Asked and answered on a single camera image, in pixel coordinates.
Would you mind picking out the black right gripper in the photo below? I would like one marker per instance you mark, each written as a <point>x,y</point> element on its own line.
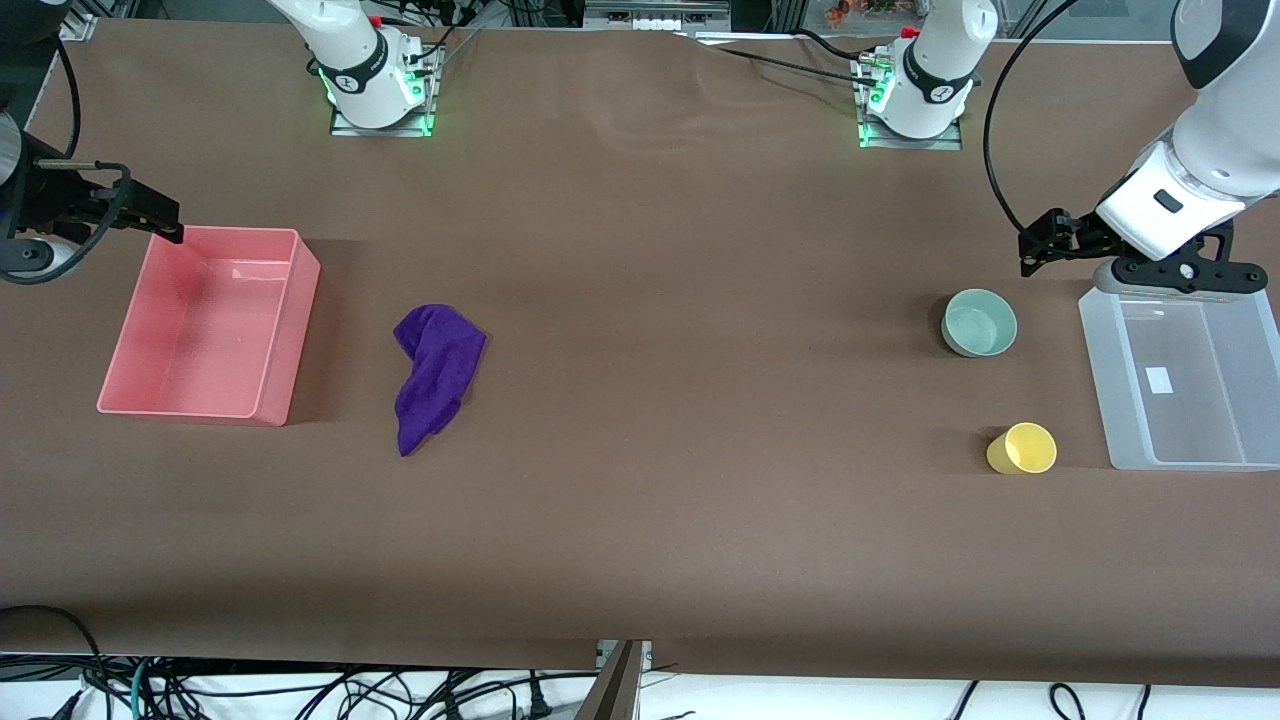
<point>50,203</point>

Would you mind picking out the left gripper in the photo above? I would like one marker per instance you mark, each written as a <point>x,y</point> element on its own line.
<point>1074,237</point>

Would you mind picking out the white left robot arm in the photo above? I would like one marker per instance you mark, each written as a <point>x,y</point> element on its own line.
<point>1235,110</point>

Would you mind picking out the yellow cup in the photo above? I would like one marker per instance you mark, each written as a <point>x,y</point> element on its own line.
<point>1025,448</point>

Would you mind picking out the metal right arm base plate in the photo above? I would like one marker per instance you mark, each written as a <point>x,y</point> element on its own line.
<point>385,128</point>

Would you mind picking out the grey power strip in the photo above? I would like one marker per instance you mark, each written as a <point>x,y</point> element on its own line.
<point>655,12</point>

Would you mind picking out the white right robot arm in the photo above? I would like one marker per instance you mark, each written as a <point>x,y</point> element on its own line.
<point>350,50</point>

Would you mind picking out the clear plastic bin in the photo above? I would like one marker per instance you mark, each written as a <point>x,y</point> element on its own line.
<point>1190,390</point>

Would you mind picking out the purple cloth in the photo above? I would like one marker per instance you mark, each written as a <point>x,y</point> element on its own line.
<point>435,370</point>

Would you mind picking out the pink plastic bin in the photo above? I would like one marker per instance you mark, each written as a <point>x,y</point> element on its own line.
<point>205,330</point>

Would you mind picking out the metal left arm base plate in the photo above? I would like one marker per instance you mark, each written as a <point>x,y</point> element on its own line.
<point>915,142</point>

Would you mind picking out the brown table cover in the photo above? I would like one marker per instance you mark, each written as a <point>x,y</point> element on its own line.
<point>640,450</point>

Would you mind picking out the pale green bowl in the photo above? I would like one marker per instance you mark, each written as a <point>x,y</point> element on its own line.
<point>980,325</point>

